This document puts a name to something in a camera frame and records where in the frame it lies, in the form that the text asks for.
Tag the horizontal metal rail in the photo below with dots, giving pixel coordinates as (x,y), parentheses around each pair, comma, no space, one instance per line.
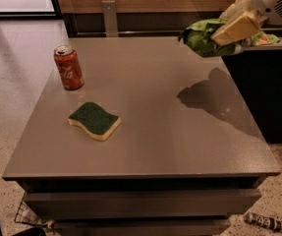
(129,33)

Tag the left metal bracket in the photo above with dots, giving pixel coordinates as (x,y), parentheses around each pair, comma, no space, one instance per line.
(110,18)

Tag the grey drawer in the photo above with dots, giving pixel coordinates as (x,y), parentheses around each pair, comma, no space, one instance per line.
(186,227)
(96,205)

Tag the wire basket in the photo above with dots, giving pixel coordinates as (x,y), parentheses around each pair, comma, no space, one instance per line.
(25,215)

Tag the grey lower drawer front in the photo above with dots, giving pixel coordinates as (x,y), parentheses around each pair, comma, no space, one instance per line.
(186,227)

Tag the black white patterned tube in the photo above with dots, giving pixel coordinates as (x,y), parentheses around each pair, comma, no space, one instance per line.
(263,221)

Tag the red cola can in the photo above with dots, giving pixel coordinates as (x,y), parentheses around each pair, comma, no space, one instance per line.
(67,63)

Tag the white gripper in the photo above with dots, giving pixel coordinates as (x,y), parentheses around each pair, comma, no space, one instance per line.
(275,2)

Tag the grey upper drawer front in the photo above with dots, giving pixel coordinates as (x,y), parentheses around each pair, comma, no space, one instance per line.
(96,205)

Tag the green rice chip bag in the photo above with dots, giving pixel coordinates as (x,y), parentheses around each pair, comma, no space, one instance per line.
(197,37)

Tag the grey drawer cabinet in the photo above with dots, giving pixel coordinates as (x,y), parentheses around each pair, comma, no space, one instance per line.
(184,127)

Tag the green and yellow sponge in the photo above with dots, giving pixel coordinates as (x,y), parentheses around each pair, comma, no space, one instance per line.
(95,121)

